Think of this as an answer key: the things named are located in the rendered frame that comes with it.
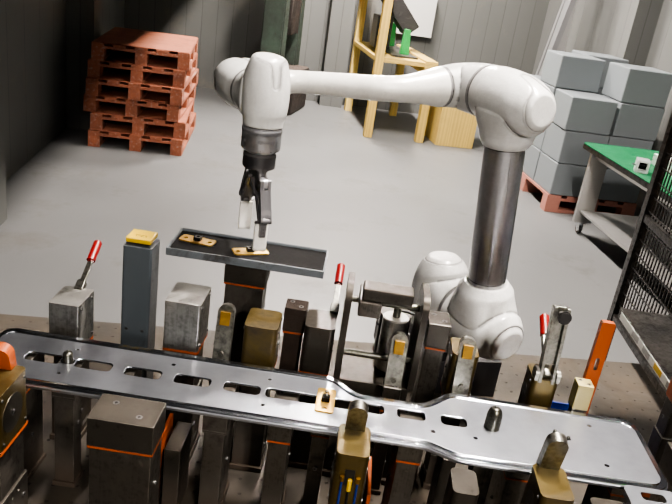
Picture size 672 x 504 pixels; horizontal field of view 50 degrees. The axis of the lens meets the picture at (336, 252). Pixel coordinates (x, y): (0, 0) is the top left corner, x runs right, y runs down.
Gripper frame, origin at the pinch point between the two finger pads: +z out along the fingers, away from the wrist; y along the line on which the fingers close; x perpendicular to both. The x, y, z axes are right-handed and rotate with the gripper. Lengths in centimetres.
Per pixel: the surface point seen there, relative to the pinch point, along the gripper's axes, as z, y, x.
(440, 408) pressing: 20, 46, 30
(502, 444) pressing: 20, 59, 37
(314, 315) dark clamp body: 12.5, 18.2, 11.0
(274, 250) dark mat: 4.5, -0.6, 6.3
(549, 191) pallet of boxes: 102, -349, 378
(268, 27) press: 21, -693, 206
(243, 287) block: 12.5, 2.7, -1.5
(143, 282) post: 15.3, -7.5, -23.3
